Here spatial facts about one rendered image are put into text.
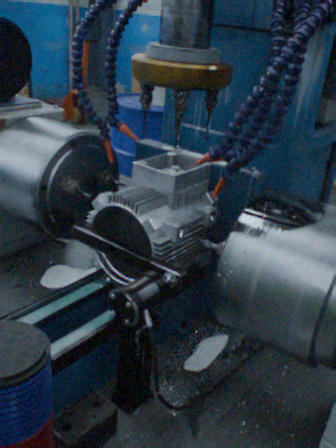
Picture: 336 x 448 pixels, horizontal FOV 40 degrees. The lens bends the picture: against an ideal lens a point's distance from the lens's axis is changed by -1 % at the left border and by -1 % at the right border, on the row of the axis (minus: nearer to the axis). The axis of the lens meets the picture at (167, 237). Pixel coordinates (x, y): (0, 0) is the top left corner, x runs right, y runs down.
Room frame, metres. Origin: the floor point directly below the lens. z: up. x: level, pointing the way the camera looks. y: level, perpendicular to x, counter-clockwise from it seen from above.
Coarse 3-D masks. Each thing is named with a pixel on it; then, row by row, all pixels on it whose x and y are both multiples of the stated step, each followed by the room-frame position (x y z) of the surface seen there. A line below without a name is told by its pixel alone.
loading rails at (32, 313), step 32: (64, 288) 0.73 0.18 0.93; (96, 288) 0.75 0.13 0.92; (192, 288) 0.83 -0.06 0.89; (0, 320) 0.61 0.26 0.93; (32, 320) 0.63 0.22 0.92; (64, 320) 0.68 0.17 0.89; (96, 320) 0.65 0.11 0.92; (64, 352) 0.55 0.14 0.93; (96, 352) 0.61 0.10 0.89; (64, 384) 0.55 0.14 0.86; (96, 384) 0.61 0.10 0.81
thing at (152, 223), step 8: (208, 192) 0.87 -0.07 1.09; (96, 200) 0.79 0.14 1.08; (104, 200) 0.79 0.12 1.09; (208, 200) 0.86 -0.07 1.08; (216, 200) 0.87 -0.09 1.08; (96, 208) 0.79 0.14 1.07; (152, 216) 0.72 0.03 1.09; (144, 224) 0.72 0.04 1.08; (152, 224) 0.71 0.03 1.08; (160, 224) 0.72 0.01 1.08; (96, 264) 0.79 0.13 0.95
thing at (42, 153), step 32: (32, 128) 0.98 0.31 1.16; (64, 128) 0.98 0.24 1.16; (0, 160) 0.94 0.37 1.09; (32, 160) 0.90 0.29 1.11; (64, 160) 0.91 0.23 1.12; (96, 160) 0.99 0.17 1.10; (0, 192) 0.93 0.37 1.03; (32, 192) 0.86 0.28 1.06; (64, 192) 0.90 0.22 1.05; (96, 192) 0.99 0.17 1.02; (32, 224) 0.90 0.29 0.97; (64, 224) 0.90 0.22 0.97
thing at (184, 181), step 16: (144, 160) 0.87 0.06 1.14; (160, 160) 0.91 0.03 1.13; (176, 160) 0.93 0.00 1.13; (192, 160) 0.91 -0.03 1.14; (144, 176) 0.83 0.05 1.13; (160, 176) 0.81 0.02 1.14; (176, 176) 0.79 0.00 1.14; (192, 176) 0.83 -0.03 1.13; (208, 176) 0.88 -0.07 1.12; (160, 192) 0.80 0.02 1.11; (176, 192) 0.80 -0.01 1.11; (192, 192) 0.83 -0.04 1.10; (176, 208) 0.79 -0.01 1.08
